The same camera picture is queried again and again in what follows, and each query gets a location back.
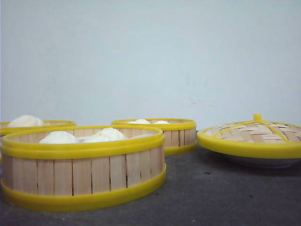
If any woven bamboo steamer lid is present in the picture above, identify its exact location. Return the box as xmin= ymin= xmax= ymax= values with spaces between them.
xmin=197 ymin=113 xmax=301 ymax=159

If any white bun front left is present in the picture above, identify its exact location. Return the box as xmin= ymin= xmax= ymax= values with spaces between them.
xmin=39 ymin=131 xmax=79 ymax=144

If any bamboo steamer basket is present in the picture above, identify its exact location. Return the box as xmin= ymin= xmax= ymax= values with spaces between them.
xmin=1 ymin=125 xmax=166 ymax=211
xmin=111 ymin=117 xmax=197 ymax=155

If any white bun front right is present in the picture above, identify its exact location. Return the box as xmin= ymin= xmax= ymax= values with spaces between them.
xmin=130 ymin=134 xmax=153 ymax=139

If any white steamed bun far left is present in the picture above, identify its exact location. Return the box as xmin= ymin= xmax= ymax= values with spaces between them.
xmin=8 ymin=115 xmax=45 ymax=127

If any white bun middle basket right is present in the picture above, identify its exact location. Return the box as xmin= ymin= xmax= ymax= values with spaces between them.
xmin=154 ymin=120 xmax=169 ymax=124

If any white plate under lid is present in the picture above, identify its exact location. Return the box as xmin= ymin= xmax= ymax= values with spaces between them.
xmin=223 ymin=154 xmax=301 ymax=169

